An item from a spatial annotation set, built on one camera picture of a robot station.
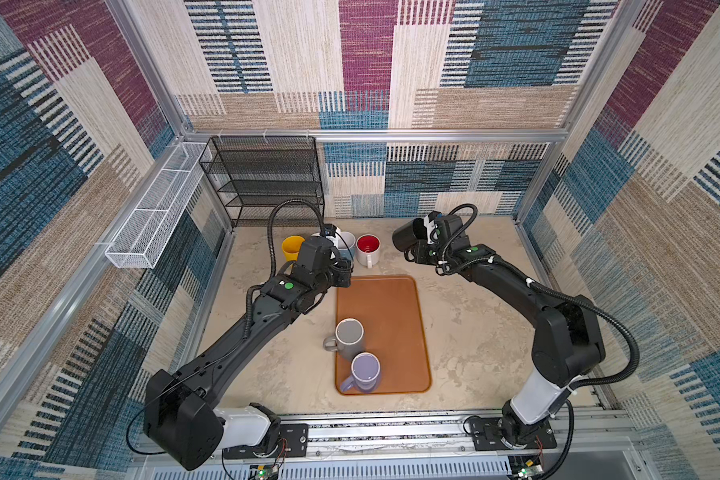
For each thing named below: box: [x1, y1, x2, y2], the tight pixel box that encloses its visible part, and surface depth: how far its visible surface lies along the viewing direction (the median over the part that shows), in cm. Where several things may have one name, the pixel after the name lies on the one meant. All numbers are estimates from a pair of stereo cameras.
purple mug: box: [340, 351, 381, 393], surface depth 79 cm
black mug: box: [392, 218, 427, 261], surface depth 95 cm
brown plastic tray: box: [336, 275, 432, 395], surface depth 96 cm
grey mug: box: [323, 317, 365, 361], surface depth 81 cm
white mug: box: [356, 234, 381, 269], surface depth 104 cm
